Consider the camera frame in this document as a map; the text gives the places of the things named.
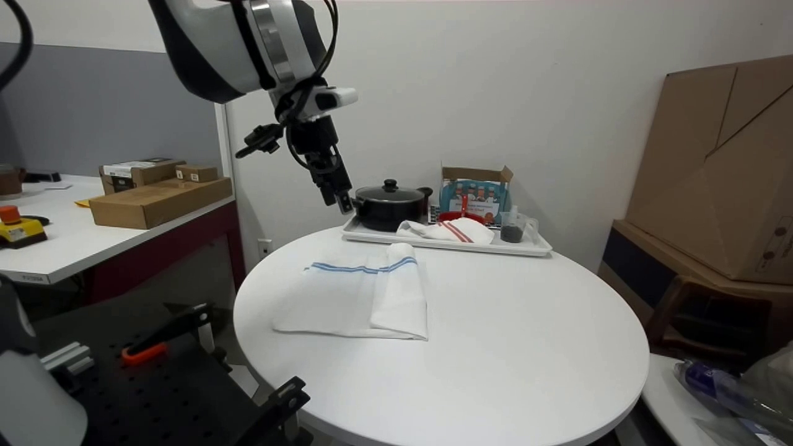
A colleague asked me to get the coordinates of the white board panel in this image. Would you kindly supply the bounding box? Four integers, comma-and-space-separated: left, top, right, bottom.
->
642, 352, 721, 446

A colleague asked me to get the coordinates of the thick black cable loop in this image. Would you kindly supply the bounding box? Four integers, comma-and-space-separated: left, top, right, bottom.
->
0, 0, 34, 95

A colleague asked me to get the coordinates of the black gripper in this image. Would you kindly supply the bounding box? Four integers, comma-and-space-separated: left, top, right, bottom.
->
285, 115, 357, 215

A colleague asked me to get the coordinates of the white rounded robot base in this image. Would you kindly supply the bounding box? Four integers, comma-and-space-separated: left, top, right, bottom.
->
0, 276, 89, 446

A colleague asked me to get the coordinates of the small open cardboard box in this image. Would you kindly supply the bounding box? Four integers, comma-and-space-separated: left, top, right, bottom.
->
97, 156, 186, 197

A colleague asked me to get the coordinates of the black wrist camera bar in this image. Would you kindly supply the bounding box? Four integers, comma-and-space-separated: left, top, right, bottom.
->
232, 85, 358, 161

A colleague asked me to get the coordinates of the short aluminium extrusion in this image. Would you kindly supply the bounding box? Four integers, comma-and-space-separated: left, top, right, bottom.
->
37, 339, 94, 378

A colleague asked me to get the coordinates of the small brown box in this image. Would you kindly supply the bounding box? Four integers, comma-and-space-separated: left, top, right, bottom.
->
0, 163, 24, 199

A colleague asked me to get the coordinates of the black perforated breadboard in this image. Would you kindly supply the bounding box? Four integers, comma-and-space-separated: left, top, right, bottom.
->
31, 293, 312, 446

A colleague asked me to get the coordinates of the small closed cardboard box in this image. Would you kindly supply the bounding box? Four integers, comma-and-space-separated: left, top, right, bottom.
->
174, 163, 223, 186

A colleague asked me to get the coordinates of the grey partition panel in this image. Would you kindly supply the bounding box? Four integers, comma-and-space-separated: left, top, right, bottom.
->
0, 42, 232, 182

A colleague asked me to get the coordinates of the small blue printed cardboard box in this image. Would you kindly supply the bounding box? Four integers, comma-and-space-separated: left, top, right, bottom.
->
436, 163, 516, 231

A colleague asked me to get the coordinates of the low dark wooden table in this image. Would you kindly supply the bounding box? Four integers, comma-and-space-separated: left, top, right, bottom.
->
594, 218, 793, 370

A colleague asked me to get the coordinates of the black metal bracket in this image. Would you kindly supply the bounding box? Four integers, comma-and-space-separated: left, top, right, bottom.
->
244, 374, 312, 446

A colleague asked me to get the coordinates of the white rectangular tray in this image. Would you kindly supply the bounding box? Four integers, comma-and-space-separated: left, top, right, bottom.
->
338, 212, 555, 260

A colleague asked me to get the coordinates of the flat brown cardboard box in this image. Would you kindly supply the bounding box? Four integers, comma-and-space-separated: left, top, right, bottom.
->
86, 177, 234, 231

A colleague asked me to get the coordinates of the yellow emergency stop button box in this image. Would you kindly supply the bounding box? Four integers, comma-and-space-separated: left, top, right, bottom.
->
0, 204, 48, 249

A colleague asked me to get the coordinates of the white desk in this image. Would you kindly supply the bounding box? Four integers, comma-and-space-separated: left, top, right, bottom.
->
0, 171, 244, 305

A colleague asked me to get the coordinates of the black clamp with orange handle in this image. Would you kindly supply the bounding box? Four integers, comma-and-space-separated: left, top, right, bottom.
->
118, 300, 218, 370

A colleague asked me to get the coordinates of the black pot with lid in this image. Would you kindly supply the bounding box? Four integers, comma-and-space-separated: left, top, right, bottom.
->
350, 177, 436, 234

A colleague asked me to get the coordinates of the large brown cardboard box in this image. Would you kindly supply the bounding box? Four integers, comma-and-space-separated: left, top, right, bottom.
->
623, 53, 793, 288

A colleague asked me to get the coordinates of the white cloth with red stripe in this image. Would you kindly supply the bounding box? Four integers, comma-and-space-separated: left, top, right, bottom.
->
397, 215, 498, 249

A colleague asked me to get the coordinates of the white towel with blue stripe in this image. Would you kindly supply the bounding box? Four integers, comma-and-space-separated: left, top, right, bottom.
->
273, 241, 430, 343

